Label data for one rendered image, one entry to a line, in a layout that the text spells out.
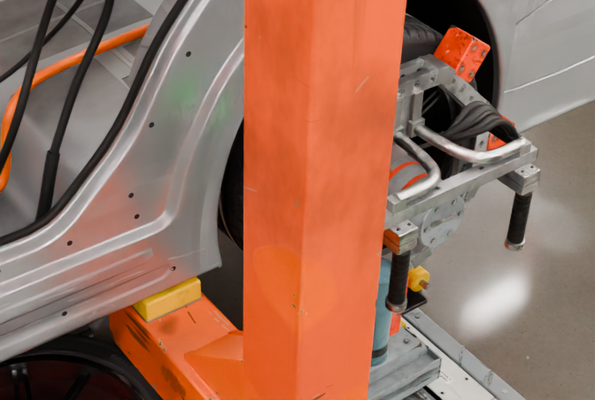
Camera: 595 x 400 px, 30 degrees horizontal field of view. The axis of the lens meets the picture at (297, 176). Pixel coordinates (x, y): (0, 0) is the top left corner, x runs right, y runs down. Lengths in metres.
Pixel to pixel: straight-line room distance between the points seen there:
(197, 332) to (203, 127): 0.44
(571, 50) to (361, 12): 1.42
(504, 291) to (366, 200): 1.88
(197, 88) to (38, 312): 0.52
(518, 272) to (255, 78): 2.13
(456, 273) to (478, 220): 0.29
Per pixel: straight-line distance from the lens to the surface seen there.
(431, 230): 2.33
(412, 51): 2.37
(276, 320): 1.78
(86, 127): 2.30
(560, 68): 2.83
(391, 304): 2.26
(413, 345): 2.95
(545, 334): 3.39
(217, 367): 2.12
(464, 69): 2.38
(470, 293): 3.47
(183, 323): 2.32
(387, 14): 1.49
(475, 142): 2.54
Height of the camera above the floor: 2.28
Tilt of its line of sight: 36 degrees down
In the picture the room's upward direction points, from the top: 2 degrees clockwise
